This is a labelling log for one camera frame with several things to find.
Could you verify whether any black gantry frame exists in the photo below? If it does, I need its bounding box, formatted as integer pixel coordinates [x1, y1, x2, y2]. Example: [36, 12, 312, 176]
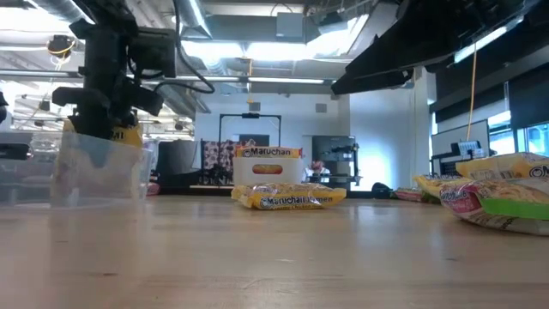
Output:
[217, 112, 283, 149]

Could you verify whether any person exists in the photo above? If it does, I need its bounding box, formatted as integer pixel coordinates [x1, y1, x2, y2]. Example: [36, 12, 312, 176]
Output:
[302, 158, 332, 184]

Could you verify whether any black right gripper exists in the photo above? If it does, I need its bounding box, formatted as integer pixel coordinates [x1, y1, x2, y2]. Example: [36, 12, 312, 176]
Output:
[330, 0, 473, 95]

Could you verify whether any yellow creamy chicken ramen pack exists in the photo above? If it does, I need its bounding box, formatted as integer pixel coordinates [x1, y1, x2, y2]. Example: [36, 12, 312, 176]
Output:
[230, 182, 347, 211]
[62, 118, 145, 149]
[413, 173, 462, 199]
[455, 152, 549, 182]

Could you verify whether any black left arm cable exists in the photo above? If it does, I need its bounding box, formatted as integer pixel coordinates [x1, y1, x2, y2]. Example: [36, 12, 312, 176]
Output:
[152, 0, 216, 95]

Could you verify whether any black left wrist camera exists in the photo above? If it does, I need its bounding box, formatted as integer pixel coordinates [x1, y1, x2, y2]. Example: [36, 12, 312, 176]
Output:
[130, 27, 178, 79]

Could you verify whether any yellow hanging cord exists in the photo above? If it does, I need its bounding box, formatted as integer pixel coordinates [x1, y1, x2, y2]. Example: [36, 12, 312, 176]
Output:
[465, 42, 480, 142]

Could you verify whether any black window blind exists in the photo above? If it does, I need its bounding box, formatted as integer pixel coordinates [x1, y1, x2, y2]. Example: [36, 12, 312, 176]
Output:
[507, 70, 549, 130]

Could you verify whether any grey ceiling box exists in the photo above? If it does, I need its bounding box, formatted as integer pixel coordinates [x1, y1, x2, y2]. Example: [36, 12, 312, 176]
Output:
[275, 11, 308, 43]

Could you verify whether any clear plastic bin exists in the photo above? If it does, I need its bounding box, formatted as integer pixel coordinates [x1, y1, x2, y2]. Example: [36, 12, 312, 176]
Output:
[50, 130, 152, 210]

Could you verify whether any patterned fabric screen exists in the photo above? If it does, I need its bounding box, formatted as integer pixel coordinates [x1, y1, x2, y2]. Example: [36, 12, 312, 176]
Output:
[201, 139, 241, 186]

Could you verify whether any ceiling cable reel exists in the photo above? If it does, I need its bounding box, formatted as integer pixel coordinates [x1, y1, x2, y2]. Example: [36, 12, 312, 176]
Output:
[45, 33, 77, 59]

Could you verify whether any narrow silver ventilation duct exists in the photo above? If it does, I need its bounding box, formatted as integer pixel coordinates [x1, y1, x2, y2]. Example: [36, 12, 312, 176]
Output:
[171, 0, 214, 40]

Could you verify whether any dark equipment cabinet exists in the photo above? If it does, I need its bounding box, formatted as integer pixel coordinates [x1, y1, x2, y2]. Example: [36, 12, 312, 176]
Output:
[311, 135, 363, 192]

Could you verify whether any white board panel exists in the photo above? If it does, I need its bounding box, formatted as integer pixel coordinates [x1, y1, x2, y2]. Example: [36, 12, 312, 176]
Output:
[430, 118, 491, 175]

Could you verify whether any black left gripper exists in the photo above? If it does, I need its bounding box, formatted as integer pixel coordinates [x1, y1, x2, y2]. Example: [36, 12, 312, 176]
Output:
[51, 26, 166, 139]

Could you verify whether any dark wall screen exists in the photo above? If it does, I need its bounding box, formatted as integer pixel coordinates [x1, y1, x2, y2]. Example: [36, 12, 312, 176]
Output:
[238, 134, 270, 148]

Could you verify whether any glass window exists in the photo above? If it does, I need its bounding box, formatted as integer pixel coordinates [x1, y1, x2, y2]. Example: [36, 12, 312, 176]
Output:
[488, 109, 549, 158]

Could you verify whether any grey partition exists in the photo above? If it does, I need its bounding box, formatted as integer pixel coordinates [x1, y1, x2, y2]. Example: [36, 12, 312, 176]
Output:
[154, 139, 202, 188]

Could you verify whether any white plastic bin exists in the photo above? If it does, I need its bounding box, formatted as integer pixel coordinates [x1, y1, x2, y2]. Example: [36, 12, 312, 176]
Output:
[232, 156, 305, 188]

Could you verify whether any suspended linear light bar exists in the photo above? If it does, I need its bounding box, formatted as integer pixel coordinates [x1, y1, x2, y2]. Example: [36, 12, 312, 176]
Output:
[0, 70, 340, 86]

